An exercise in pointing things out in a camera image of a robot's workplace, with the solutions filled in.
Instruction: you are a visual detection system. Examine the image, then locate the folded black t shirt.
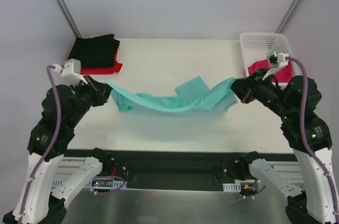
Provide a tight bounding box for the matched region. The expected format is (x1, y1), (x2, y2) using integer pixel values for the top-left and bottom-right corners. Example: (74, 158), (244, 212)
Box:
(67, 34), (120, 69)

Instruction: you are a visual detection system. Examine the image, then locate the teal t shirt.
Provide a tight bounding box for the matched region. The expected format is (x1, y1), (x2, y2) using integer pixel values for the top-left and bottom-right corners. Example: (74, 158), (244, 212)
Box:
(108, 76), (237, 115)

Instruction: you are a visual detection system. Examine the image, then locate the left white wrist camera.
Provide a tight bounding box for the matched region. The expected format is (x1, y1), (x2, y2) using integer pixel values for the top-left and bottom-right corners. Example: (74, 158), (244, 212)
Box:
(53, 59), (88, 85)

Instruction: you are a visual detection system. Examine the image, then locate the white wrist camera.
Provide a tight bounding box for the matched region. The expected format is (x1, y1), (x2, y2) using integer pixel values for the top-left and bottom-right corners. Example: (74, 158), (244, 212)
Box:
(262, 51), (289, 80)
(53, 59), (88, 85)

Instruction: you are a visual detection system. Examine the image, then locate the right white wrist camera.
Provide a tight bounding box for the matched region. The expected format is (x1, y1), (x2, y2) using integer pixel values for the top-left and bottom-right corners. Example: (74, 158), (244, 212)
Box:
(262, 51), (289, 80)

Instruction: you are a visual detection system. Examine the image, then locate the right aluminium frame post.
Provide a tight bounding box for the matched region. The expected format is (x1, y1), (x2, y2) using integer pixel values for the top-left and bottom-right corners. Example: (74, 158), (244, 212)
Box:
(275, 0), (320, 34)

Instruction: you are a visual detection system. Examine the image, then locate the pink t shirt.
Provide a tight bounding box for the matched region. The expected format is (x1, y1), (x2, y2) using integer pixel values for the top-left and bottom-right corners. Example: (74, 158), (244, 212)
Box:
(248, 60), (293, 83)

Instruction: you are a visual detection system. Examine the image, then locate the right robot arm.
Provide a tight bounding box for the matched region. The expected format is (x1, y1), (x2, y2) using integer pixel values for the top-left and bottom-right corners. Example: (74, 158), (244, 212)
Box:
(228, 69), (338, 223)

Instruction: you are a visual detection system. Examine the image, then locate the white plastic basket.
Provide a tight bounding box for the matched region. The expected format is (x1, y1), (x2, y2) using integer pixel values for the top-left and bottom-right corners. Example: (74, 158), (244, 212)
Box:
(239, 32), (292, 76)

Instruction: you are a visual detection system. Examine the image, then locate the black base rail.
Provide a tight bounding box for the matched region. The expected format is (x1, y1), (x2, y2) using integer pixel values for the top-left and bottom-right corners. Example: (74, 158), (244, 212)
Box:
(66, 149), (297, 190)

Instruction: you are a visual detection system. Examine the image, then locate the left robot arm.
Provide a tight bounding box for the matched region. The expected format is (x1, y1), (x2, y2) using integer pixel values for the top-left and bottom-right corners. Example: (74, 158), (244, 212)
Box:
(3, 76), (113, 223)

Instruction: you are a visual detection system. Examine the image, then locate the white cable duct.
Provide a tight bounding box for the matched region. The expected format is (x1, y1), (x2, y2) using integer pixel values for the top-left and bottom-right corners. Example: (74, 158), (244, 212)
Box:
(222, 182), (242, 193)
(52, 177), (127, 190)

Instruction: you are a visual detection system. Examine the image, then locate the aluminium frame post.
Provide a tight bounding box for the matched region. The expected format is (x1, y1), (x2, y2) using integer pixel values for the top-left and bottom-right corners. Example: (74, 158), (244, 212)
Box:
(275, 0), (320, 34)
(55, 0), (82, 38)

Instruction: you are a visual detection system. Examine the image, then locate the left aluminium frame post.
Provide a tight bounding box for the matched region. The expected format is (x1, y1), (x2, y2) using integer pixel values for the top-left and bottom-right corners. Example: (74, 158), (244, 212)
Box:
(55, 0), (82, 38)

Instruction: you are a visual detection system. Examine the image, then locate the folded red t shirt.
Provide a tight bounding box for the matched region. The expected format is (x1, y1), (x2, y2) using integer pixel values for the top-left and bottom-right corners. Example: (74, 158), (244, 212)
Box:
(81, 51), (123, 75)

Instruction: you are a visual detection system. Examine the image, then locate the right white cable duct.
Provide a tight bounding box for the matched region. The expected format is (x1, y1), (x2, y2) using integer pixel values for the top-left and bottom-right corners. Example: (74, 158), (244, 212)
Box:
(222, 182), (242, 193)

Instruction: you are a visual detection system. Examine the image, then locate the left white cable duct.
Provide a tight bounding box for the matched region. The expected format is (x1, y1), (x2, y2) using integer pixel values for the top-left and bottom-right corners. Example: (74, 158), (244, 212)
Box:
(52, 177), (127, 190)

